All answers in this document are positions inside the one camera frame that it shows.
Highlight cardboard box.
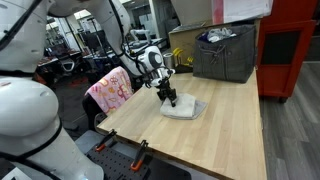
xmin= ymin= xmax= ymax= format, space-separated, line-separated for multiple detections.
xmin=169 ymin=19 xmax=260 ymax=59

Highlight orange black clamp near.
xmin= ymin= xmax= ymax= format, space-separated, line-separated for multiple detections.
xmin=95 ymin=129 xmax=117 ymax=152

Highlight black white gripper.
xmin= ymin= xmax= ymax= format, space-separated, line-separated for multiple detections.
xmin=143 ymin=67 xmax=177 ymax=107

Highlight red metal cabinet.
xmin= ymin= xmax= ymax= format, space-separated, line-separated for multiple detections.
xmin=257 ymin=0 xmax=319 ymax=103

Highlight black office chair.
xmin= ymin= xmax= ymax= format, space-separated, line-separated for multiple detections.
xmin=82 ymin=94 xmax=107 ymax=130

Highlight white clothes in basket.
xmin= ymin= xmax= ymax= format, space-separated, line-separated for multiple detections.
xmin=199 ymin=28 xmax=236 ymax=43

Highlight grey cloth under towel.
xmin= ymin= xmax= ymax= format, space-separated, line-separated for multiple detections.
xmin=159 ymin=99 xmax=208 ymax=121

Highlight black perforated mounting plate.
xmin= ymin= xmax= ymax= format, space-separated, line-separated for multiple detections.
xmin=86 ymin=147 xmax=192 ymax=180

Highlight dark grey fabric basket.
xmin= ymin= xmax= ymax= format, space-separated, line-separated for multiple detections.
xmin=193 ymin=25 xmax=256 ymax=83

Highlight yellow flowers in black tray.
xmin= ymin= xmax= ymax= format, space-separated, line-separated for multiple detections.
xmin=173 ymin=48 xmax=194 ymax=74

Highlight pink patterned jersey blanket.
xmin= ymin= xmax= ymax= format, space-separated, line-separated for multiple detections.
xmin=86 ymin=66 xmax=133 ymax=114

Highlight orange black clamp far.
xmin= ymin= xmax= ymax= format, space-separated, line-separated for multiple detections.
xmin=130 ymin=140 xmax=148 ymax=172

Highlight white towel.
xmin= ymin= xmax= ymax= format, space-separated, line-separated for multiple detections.
xmin=160 ymin=93 xmax=196 ymax=120

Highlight orange black clamp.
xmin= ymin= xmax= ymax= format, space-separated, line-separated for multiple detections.
xmin=130 ymin=140 xmax=148 ymax=172
xmin=95 ymin=129 xmax=117 ymax=152

